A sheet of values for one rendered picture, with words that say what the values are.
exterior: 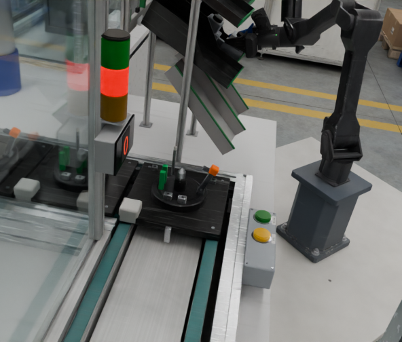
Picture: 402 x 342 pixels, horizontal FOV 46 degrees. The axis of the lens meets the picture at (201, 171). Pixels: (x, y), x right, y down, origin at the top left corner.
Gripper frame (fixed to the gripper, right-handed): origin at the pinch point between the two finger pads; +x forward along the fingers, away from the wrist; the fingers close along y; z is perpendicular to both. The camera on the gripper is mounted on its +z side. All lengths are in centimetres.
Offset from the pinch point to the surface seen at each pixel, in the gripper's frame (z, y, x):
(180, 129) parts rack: -17.7, 24.4, 12.3
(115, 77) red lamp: 13, 65, 6
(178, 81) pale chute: -4.9, 21.2, 12.1
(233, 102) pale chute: -22.7, -5.4, 4.3
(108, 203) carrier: -23, 54, 21
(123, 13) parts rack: 14.3, 26.0, 21.9
